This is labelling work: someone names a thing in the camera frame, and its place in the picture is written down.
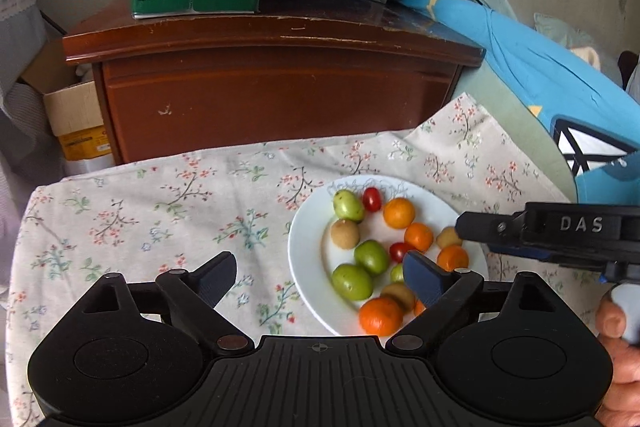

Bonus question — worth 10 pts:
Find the blue printed blanket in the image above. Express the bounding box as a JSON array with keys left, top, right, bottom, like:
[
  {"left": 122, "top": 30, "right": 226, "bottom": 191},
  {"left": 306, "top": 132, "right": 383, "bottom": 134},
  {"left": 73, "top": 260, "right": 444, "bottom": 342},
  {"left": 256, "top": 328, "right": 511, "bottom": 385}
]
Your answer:
[{"left": 395, "top": 0, "right": 640, "bottom": 208}]

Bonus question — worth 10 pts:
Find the person's right hand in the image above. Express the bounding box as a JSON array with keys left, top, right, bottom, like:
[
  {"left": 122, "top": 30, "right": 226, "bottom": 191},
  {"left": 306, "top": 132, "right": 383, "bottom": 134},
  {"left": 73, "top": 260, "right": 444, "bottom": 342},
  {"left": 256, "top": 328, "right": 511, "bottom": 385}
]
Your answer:
[{"left": 595, "top": 294, "right": 640, "bottom": 427}]

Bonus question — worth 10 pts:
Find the brown wooden nightstand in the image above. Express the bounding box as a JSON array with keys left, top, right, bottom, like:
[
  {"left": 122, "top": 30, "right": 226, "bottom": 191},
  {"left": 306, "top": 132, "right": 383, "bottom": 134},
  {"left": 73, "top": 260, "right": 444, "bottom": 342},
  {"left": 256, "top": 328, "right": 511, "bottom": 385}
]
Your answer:
[{"left": 62, "top": 0, "right": 487, "bottom": 165}]

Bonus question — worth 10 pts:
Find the white plate with rose print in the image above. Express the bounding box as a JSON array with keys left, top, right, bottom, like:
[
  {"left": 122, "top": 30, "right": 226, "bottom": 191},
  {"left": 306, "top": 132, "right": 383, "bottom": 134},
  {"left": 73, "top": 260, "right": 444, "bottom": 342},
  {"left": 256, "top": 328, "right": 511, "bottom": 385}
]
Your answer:
[{"left": 287, "top": 175, "right": 489, "bottom": 338}]

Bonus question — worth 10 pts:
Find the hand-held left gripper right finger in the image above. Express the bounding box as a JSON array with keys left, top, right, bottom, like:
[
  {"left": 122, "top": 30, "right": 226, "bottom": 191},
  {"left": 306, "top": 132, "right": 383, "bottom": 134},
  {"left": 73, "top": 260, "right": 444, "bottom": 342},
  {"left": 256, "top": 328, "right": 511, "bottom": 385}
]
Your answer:
[{"left": 386, "top": 251, "right": 561, "bottom": 354}]

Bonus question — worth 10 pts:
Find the lavender waffle cloth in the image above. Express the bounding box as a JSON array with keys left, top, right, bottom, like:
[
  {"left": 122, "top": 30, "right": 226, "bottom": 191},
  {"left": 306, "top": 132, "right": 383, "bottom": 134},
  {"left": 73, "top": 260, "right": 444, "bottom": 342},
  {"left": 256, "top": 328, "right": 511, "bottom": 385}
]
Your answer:
[{"left": 0, "top": 0, "right": 66, "bottom": 248}]

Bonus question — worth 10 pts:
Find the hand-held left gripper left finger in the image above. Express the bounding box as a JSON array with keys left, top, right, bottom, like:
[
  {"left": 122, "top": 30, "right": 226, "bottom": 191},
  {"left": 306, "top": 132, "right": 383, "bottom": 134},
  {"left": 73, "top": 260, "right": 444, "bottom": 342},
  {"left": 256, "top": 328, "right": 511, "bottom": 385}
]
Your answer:
[{"left": 80, "top": 251, "right": 251, "bottom": 355}]

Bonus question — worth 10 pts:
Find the floral tablecloth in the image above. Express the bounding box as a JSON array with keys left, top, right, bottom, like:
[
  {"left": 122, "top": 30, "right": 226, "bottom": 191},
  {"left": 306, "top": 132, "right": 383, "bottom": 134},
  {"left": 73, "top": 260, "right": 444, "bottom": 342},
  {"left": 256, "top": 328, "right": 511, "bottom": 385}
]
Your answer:
[{"left": 0, "top": 92, "right": 608, "bottom": 427}]

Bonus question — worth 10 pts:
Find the open cardboard box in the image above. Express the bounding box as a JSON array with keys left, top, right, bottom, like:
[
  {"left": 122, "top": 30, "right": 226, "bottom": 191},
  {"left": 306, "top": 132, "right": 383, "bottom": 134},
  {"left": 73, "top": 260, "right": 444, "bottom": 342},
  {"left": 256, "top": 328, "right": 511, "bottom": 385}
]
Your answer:
[{"left": 20, "top": 34, "right": 113, "bottom": 162}]

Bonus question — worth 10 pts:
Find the pale green bedsheet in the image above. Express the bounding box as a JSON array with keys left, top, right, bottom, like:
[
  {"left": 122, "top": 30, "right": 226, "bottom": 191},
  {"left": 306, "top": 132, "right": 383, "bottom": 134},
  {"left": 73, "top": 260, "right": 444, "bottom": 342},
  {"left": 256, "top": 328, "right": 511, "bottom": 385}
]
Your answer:
[{"left": 452, "top": 57, "right": 581, "bottom": 202}]

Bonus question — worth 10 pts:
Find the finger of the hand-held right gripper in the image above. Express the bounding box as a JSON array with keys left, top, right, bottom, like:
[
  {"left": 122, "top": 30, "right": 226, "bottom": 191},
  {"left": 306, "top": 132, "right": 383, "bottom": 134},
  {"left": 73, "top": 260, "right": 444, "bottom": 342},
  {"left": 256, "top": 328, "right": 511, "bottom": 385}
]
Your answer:
[{"left": 456, "top": 207, "right": 551, "bottom": 260}]

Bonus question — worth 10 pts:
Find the white pillow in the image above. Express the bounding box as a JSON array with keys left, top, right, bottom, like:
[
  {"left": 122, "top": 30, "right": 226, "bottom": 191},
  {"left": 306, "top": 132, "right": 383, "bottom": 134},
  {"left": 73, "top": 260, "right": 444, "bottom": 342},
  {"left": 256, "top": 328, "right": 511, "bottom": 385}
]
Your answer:
[{"left": 532, "top": 12, "right": 601, "bottom": 68}]

